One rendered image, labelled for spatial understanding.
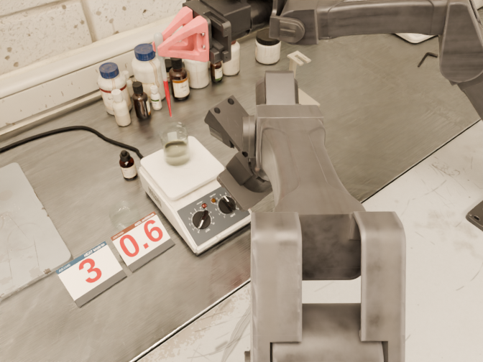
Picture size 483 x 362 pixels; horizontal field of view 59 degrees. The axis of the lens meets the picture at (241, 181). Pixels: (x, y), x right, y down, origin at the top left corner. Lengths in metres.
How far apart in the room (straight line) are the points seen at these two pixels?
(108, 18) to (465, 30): 0.78
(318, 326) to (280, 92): 0.32
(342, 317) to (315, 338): 0.02
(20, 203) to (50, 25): 0.40
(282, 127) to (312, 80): 0.76
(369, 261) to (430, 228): 0.62
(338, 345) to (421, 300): 0.52
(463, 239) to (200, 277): 0.49
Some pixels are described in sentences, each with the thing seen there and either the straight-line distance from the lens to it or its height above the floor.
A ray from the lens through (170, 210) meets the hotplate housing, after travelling 0.76.
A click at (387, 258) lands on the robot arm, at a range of 0.27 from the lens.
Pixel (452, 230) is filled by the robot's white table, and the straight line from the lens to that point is 0.90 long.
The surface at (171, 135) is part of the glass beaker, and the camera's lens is 0.80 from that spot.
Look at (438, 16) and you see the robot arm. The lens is 0.69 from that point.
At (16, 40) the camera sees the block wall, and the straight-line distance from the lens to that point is 1.08.
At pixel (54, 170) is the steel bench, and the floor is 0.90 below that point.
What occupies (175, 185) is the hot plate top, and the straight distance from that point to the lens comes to 0.76.
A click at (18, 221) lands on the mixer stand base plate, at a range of 0.91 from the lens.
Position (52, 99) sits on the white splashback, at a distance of 1.11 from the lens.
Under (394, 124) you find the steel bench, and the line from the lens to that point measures 1.07.
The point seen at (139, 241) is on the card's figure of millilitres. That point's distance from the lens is 0.79.
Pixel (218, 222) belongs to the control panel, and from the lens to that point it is 0.77.
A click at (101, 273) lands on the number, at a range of 0.78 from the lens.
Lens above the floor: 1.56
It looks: 48 degrees down
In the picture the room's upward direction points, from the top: straight up
